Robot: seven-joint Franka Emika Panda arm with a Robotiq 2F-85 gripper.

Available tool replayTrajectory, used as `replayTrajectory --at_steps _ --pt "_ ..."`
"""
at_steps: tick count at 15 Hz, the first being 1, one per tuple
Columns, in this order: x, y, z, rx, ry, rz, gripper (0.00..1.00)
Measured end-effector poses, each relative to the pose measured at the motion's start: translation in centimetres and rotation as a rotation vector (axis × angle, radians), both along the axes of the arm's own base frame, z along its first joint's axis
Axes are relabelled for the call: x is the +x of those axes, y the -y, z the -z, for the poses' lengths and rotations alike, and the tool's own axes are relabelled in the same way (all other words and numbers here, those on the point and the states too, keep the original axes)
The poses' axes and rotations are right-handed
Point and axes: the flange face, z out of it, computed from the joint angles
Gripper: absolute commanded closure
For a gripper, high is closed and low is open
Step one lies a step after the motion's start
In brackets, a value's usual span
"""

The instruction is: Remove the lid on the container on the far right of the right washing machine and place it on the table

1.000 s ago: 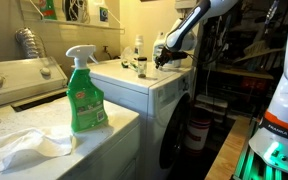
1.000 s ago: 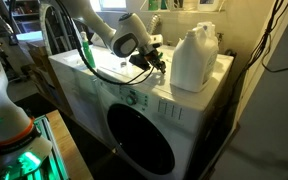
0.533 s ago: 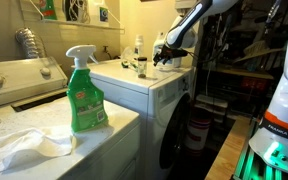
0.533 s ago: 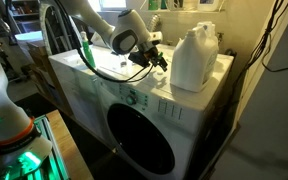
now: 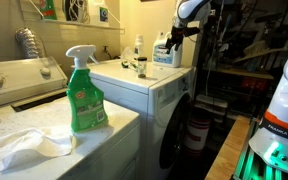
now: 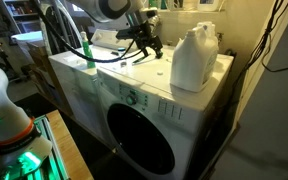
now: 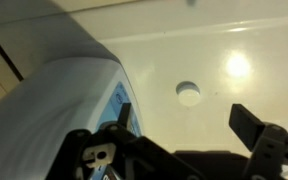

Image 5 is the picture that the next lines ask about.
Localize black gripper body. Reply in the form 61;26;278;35
171;25;201;43

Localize small glass jar black lid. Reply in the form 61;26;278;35
137;56;148;79

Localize white front-load washing machine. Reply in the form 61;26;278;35
87;59;196;180

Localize white container with dark label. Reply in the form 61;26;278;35
88;0;110;27

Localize white top-load laundry machine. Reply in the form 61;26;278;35
0;56;141;180

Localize white detergent jug blue label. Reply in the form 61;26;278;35
152;31;184;69

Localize tall white plastic bottle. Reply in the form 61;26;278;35
133;34;145;63

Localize clear plastic bag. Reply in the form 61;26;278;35
120;46;138;70

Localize metal water valve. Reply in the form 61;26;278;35
102;45;113;61

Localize stacked white storage bins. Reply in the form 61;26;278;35
194;93;229;118

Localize wooden storage shelf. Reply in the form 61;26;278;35
217;64;274;81

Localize broom with pale bristles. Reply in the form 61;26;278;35
233;39;288;64

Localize red box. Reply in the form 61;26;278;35
240;76;268;93

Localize dark round washer door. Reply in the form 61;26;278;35
158;93;192;170

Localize white bucket with red stripes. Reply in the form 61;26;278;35
183;116;212;158

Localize green spray bottle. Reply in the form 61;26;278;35
65;44;109;134

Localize wooden table board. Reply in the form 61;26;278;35
204;115;252;180

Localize green detergent box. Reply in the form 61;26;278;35
38;0;58;21

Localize white cloth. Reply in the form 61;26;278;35
0;127;77;178

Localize white wire wall shelf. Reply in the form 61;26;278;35
28;0;126;34

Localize coiled white cable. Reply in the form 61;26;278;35
63;0;90;24

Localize silver flexible vent duct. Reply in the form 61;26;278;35
14;27;47;60

